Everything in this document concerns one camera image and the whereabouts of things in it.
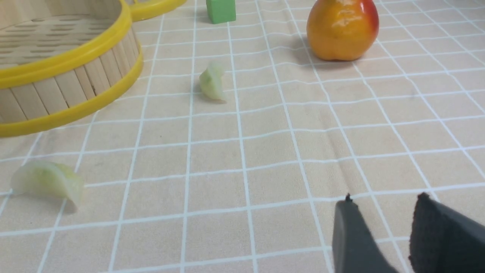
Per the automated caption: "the green foam cube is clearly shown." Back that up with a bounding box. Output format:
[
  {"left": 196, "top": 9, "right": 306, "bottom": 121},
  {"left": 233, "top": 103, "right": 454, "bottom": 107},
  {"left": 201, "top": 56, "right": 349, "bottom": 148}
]
[{"left": 206, "top": 0, "right": 237, "bottom": 24}]

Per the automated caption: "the pale green dumpling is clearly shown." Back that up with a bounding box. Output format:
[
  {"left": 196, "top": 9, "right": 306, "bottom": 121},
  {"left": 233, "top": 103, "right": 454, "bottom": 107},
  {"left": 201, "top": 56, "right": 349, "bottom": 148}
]
[
  {"left": 10, "top": 160, "right": 84, "bottom": 211},
  {"left": 199, "top": 61, "right": 227, "bottom": 102}
]

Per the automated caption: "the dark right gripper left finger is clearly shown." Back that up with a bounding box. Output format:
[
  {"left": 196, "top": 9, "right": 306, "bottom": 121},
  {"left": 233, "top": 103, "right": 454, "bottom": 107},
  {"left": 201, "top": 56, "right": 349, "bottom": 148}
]
[{"left": 332, "top": 194, "right": 397, "bottom": 273}]

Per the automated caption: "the bamboo steamer tray yellow rim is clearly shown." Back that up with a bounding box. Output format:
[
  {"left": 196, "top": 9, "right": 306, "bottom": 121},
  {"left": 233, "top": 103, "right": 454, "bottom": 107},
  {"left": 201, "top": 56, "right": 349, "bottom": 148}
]
[{"left": 0, "top": 0, "right": 144, "bottom": 138}]

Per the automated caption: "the bamboo steamer lid yellow rim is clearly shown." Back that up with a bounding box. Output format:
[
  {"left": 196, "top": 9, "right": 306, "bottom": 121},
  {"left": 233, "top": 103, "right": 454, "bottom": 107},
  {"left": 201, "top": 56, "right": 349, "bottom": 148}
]
[{"left": 125, "top": 0, "right": 186, "bottom": 22}]

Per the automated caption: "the orange yellow toy pear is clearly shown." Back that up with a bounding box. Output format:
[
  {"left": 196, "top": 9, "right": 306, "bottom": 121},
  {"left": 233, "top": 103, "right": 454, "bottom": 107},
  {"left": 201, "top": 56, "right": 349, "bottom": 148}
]
[{"left": 307, "top": 0, "right": 380, "bottom": 61}]

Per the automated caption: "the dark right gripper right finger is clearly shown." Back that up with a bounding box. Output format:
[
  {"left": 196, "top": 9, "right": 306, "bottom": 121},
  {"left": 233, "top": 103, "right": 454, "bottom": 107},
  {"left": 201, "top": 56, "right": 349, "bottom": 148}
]
[{"left": 409, "top": 192, "right": 485, "bottom": 273}]

